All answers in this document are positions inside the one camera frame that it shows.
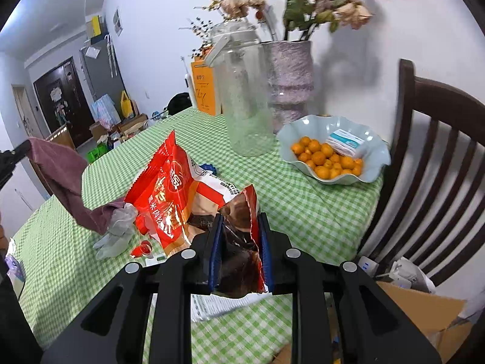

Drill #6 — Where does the dark brown door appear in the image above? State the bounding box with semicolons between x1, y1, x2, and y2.
33;57;92;148

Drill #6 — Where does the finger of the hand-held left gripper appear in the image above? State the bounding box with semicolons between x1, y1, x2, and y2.
0;140;33;189

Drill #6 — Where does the purple tissue box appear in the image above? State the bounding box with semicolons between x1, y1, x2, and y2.
5;237;26;292

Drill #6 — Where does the grey refrigerator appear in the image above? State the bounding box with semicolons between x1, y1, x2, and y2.
79;34;127;103

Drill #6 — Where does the orange carton box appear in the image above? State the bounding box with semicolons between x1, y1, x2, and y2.
190;59;222;116

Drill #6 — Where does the black bag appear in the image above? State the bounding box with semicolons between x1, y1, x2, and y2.
167;93;192;116

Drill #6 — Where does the cardboard box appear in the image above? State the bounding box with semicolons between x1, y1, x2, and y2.
273;281;474;364
90;114;148;141

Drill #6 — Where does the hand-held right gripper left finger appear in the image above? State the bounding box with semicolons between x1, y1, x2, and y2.
40;214;224;364

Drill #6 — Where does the small red wrapper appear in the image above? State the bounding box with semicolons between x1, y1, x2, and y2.
131;241;154;259

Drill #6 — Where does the tall clear glass jar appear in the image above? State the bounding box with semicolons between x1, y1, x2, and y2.
205;21;275;158

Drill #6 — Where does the green bag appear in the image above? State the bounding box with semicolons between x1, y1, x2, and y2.
88;144;109;163

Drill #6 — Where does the translucent plastic glove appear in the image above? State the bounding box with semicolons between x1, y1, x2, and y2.
93;203;139;260

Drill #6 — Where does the brown box with handle hole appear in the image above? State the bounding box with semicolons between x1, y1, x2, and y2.
45;125;76;148

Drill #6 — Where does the dried branch bouquet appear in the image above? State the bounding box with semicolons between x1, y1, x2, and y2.
180;0;268;59

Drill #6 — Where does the white printed plastic bag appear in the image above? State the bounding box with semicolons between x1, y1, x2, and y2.
189;292;273;323

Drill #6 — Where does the dried rose bouquet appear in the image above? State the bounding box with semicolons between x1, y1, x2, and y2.
282;0;396;42

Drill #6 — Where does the flat cardboard box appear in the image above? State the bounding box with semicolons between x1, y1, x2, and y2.
90;114;148;141

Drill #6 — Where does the pile of kumquats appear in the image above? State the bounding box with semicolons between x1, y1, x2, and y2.
291;136;364;180

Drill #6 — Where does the mauve textured vase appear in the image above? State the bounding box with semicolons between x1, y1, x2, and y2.
261;40;315;134

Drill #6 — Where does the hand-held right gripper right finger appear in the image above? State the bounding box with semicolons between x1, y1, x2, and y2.
258;213;442;364

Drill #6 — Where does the white power adapter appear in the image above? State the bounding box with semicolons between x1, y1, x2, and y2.
358;256;377;277

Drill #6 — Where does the yellow tote bag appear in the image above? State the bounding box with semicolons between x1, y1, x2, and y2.
120;90;138;119

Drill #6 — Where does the pale blue wavy bowl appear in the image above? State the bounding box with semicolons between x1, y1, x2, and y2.
276;115;392;186

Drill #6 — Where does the light blue patterned bag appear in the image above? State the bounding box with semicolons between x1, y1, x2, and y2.
91;94;120;130

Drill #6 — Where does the brown red snack wrapper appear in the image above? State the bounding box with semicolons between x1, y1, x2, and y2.
210;184;269;298

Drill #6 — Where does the white blue tissue packet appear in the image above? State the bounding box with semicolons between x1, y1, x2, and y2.
326;129;368;159

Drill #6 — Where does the red white snack bag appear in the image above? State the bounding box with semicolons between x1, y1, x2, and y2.
124;130;243;258

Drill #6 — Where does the dark wooden chair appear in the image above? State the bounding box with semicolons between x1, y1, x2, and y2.
356;59;485;287

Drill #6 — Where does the mauve cloth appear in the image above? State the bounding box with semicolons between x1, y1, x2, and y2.
28;137;131;236

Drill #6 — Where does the green checked tablecloth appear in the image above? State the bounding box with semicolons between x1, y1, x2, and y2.
11;106;385;364

